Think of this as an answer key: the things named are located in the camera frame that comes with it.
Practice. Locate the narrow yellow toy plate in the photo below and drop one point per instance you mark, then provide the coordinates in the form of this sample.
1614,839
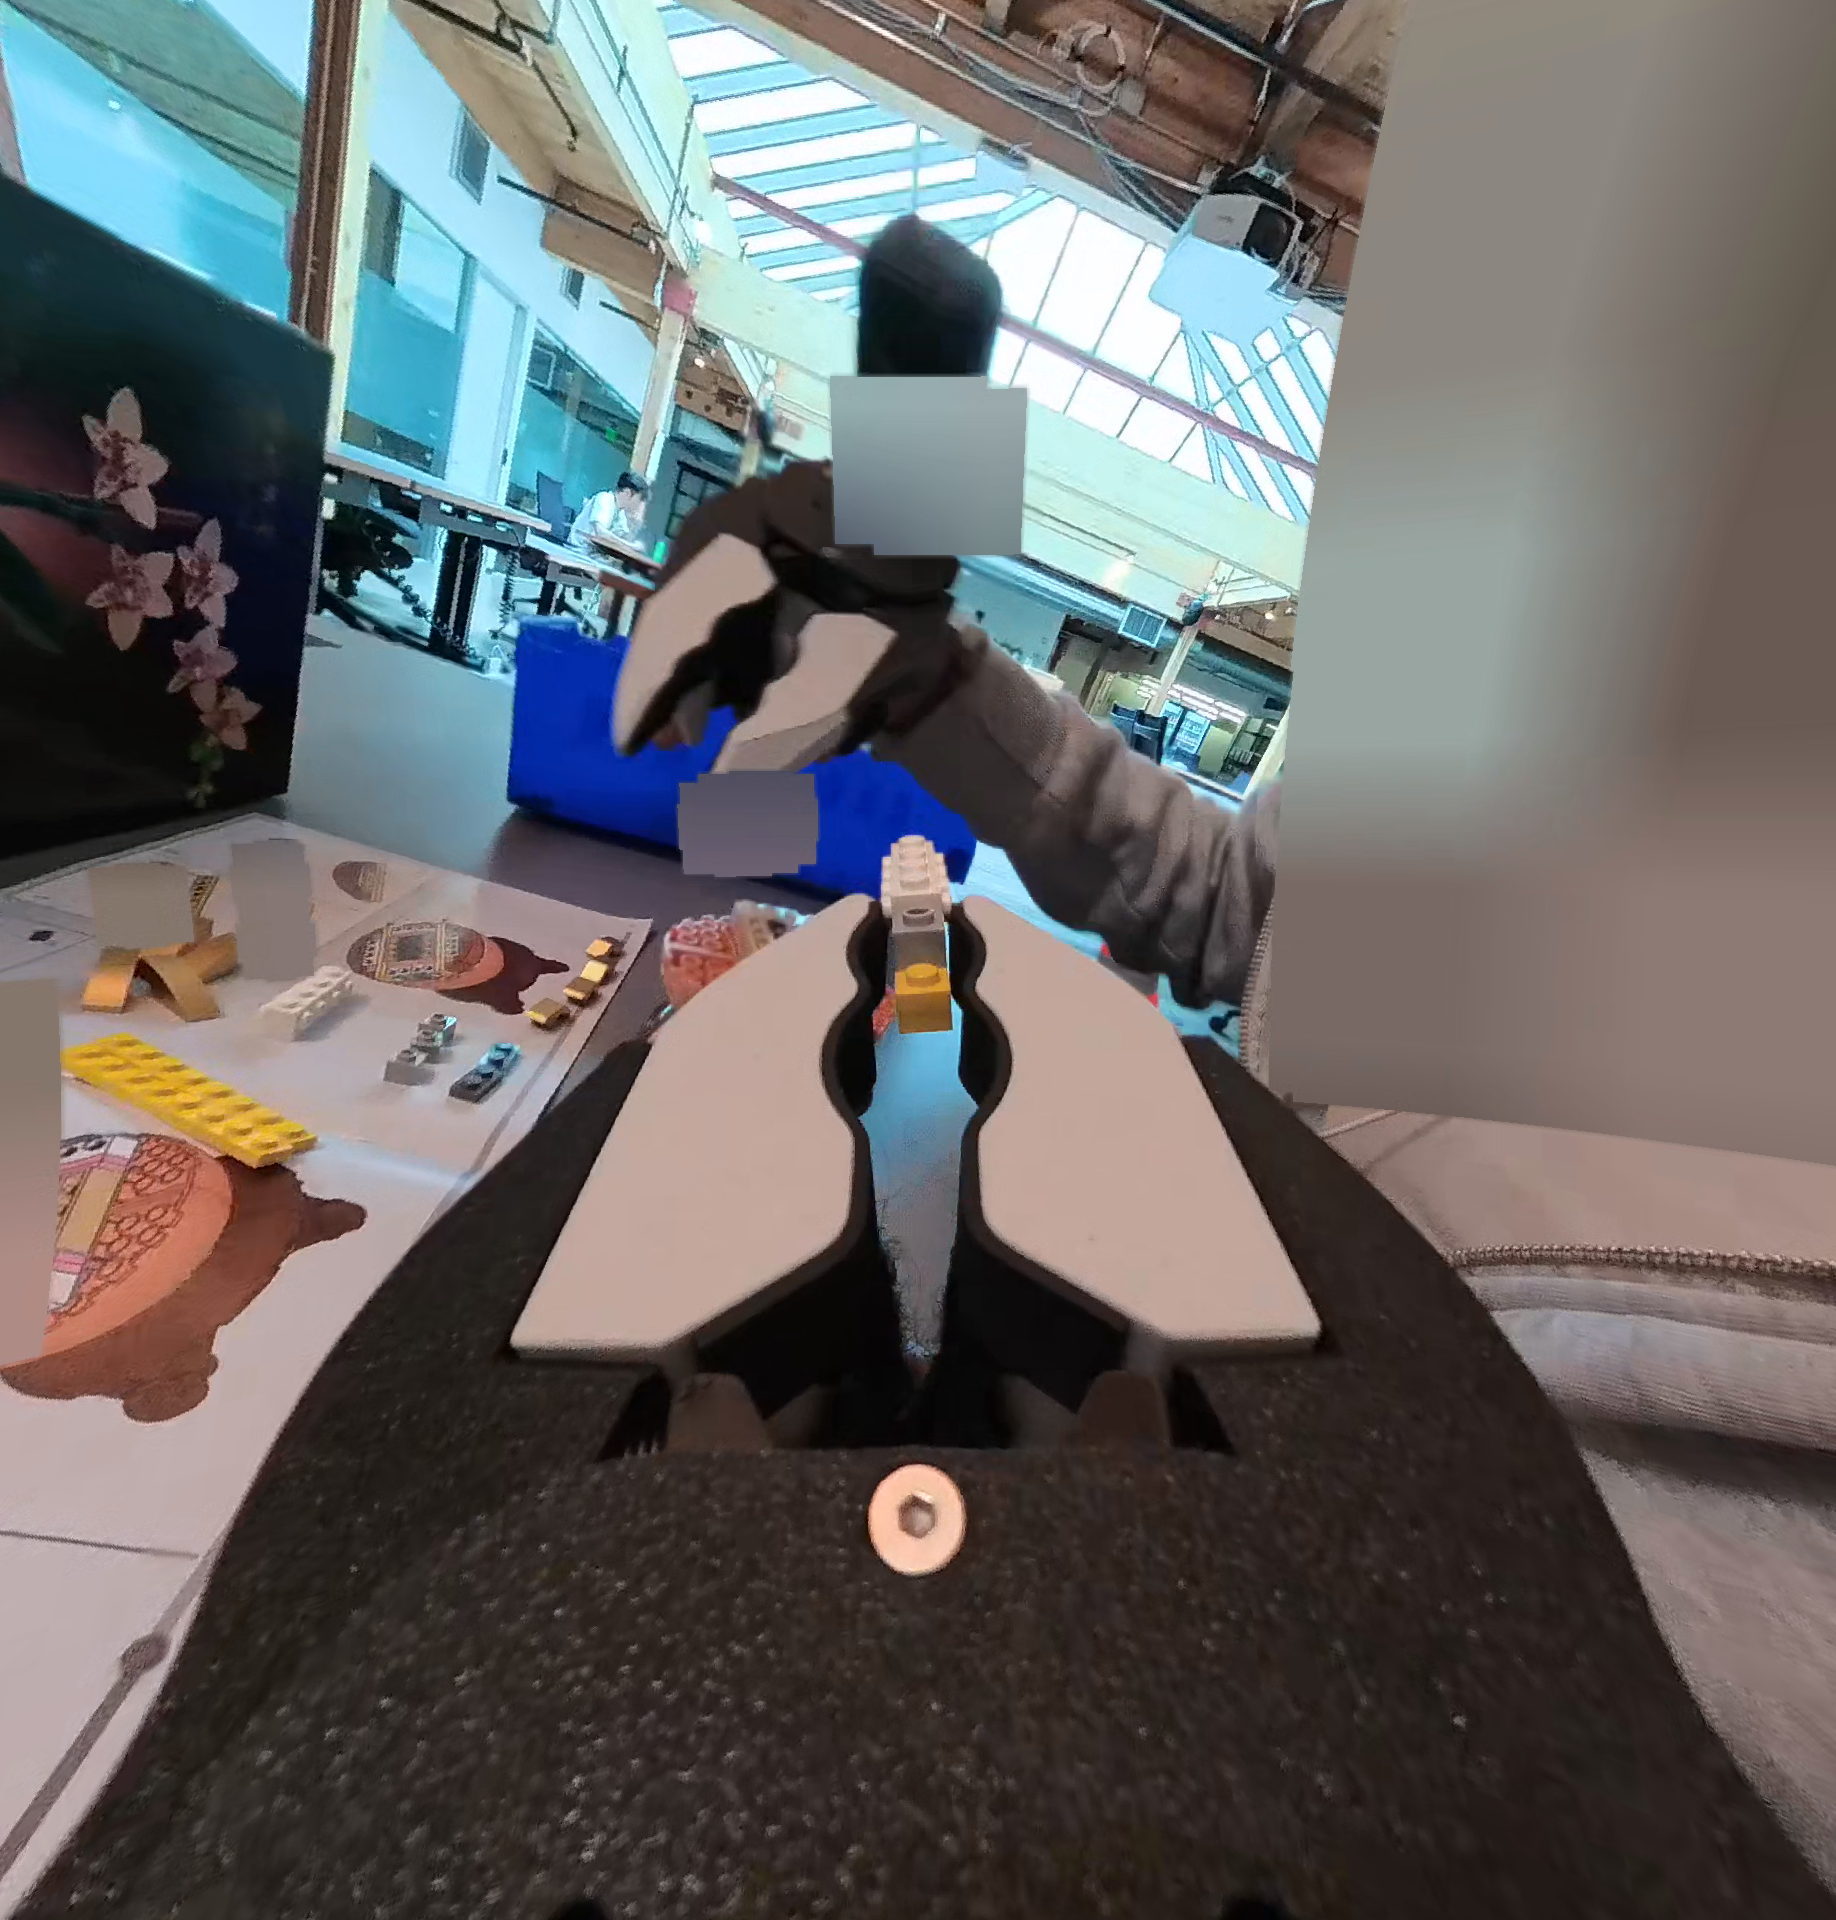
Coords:
927,1004

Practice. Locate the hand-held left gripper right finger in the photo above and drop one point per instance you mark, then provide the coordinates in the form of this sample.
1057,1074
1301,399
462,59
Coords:
1142,1185

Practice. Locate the black orchid picture box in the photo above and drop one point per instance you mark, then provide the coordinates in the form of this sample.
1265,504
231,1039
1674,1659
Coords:
109,674

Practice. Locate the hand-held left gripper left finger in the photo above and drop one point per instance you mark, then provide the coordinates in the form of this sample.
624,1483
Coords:
708,1185

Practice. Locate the white toy brick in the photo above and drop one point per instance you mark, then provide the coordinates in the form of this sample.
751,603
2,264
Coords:
311,1003
918,884

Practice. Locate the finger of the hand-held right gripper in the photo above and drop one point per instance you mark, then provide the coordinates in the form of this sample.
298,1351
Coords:
820,691
686,615

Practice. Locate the white ceiling projector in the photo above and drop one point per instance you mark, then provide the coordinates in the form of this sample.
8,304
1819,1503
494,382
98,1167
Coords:
1248,224

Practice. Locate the blue plastic bin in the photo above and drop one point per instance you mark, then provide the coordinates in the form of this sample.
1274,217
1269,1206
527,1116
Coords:
588,750

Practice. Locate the toy instruction sheet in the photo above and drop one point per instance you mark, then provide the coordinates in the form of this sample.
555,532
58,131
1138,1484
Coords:
423,1154

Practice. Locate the wooden office desk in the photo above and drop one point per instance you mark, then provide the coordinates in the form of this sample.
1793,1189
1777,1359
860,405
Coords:
453,518

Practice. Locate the wide yellow toy plate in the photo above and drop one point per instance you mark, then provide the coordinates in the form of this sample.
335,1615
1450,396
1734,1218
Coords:
182,1094

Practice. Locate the grey desk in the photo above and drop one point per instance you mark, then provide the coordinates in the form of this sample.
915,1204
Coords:
409,735

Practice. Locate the person's right forearm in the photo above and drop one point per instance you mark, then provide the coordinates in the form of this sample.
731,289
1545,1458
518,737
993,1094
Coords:
1129,841

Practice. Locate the small grey toy piece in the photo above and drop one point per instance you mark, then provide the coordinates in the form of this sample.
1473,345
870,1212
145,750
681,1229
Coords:
438,1033
404,1068

